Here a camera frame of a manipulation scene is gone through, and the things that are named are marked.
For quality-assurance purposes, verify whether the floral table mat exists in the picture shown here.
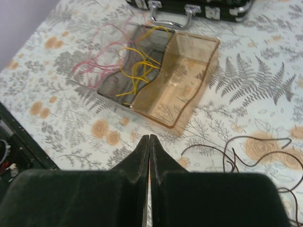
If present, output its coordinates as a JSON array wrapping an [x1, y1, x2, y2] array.
[[0, 0, 303, 227]]

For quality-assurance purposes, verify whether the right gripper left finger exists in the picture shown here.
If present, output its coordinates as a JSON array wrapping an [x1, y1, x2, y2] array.
[[0, 135, 150, 227]]

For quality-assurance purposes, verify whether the black poker chip case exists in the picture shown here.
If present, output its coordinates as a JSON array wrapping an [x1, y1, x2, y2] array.
[[127, 0, 254, 30]]

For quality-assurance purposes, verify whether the dark brown thin wire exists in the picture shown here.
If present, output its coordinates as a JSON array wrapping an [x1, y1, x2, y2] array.
[[180, 135, 303, 227]]

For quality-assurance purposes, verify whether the clear plastic organizer box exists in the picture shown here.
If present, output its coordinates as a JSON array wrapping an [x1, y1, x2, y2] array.
[[97, 24, 220, 134]]

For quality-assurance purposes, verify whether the pink thin wire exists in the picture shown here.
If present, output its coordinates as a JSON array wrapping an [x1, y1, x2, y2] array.
[[71, 13, 147, 88]]

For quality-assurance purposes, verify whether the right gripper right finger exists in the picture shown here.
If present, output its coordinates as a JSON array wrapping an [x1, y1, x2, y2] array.
[[150, 135, 290, 227]]

